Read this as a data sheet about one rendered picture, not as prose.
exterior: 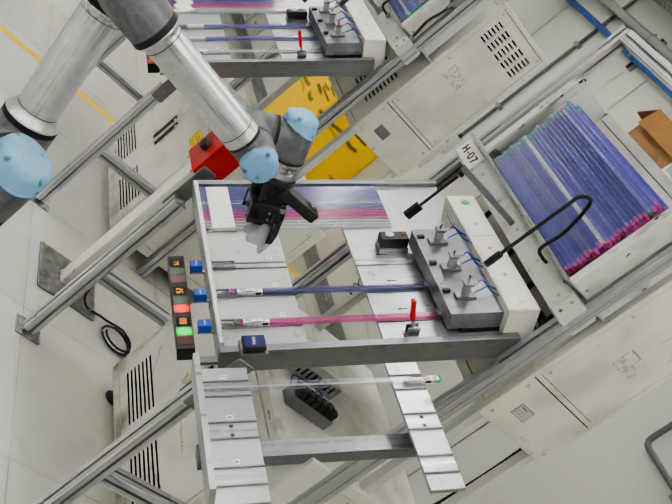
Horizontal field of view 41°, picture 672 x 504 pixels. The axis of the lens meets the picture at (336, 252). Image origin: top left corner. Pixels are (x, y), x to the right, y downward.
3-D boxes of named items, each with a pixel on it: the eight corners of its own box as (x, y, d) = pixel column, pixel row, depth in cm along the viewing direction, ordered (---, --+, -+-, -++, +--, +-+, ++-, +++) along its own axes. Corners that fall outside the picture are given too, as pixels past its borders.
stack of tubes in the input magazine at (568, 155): (565, 272, 208) (665, 202, 201) (490, 158, 248) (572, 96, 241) (590, 300, 215) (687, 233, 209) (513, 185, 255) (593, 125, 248)
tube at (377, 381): (438, 378, 192) (439, 374, 191) (440, 383, 190) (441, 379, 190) (199, 387, 178) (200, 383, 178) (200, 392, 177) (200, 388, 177)
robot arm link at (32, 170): (-48, 196, 164) (2, 149, 160) (-37, 159, 175) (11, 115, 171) (6, 234, 170) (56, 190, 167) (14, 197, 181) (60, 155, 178)
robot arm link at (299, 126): (281, 100, 190) (318, 109, 193) (265, 144, 196) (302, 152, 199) (286, 117, 184) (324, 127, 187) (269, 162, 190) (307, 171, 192)
